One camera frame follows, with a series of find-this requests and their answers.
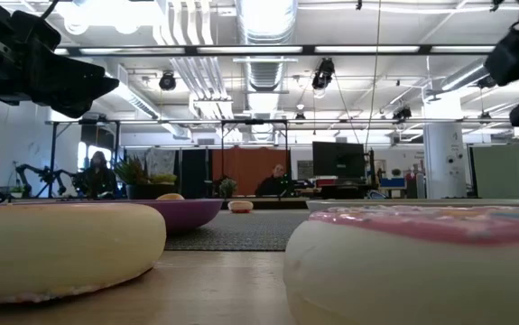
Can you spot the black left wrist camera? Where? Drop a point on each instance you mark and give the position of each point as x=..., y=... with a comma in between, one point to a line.
x=35, y=31

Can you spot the grey hanging cloth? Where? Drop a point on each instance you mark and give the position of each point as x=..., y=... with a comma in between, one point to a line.
x=160, y=161

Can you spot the orange curtain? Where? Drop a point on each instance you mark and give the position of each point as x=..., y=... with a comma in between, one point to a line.
x=245, y=167

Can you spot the blue box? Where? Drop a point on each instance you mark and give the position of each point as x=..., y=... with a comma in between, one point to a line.
x=392, y=182

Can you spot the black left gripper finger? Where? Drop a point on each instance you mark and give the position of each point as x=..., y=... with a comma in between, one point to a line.
x=83, y=79
x=76, y=106

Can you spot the black ceiling spot lamp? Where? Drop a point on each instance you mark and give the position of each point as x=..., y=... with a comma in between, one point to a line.
x=167, y=82
x=402, y=114
x=486, y=82
x=323, y=74

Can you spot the low black platform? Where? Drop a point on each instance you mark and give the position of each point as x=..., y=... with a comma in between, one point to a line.
x=277, y=204

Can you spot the black overhead rig bar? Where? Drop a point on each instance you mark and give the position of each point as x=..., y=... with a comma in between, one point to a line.
x=250, y=49

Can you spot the small potted plant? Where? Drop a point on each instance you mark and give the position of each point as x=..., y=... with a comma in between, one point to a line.
x=228, y=187

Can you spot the pink frosted toy donut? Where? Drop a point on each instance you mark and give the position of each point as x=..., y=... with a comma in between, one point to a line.
x=421, y=275

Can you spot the person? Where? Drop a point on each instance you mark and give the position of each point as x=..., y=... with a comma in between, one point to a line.
x=275, y=185
x=99, y=178

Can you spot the black background robot arm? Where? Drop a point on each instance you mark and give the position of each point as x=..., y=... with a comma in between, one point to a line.
x=44, y=173

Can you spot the pale green partition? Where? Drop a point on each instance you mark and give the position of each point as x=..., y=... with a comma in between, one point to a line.
x=507, y=171

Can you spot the white plate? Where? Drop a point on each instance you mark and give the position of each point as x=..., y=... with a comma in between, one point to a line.
x=421, y=202

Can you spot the black metal frame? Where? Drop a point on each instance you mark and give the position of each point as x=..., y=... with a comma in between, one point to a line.
x=52, y=158
x=254, y=122

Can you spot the plain yellow toy donut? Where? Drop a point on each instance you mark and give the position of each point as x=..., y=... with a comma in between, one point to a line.
x=60, y=250

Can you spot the black monitor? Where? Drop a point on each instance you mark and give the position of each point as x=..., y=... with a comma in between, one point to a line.
x=338, y=160

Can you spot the red box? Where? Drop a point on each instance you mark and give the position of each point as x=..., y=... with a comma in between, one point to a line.
x=325, y=182

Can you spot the dark wall board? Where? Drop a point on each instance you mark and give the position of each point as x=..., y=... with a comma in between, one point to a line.
x=305, y=169

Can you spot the white round pillar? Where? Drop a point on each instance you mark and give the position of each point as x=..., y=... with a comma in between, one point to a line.
x=444, y=153

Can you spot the black plant pot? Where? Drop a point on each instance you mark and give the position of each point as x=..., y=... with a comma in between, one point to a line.
x=146, y=191

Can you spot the large green potted plant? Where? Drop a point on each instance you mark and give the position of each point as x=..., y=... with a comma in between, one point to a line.
x=130, y=171

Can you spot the purple plate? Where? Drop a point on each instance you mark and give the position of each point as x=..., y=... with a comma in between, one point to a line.
x=191, y=216

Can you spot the yellow green plant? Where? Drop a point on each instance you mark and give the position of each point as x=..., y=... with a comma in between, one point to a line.
x=163, y=179

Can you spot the grey woven table mat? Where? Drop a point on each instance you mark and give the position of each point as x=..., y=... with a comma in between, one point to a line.
x=241, y=230

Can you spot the tan toy donut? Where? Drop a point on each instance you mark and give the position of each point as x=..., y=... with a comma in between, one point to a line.
x=170, y=197

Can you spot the red frosted toy donut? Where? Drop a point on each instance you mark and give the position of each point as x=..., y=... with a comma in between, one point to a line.
x=240, y=207

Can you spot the silver ceiling duct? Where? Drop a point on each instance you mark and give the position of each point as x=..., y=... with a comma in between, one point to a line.
x=265, y=27

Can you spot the black curtain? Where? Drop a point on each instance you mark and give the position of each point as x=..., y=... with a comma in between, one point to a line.
x=193, y=173

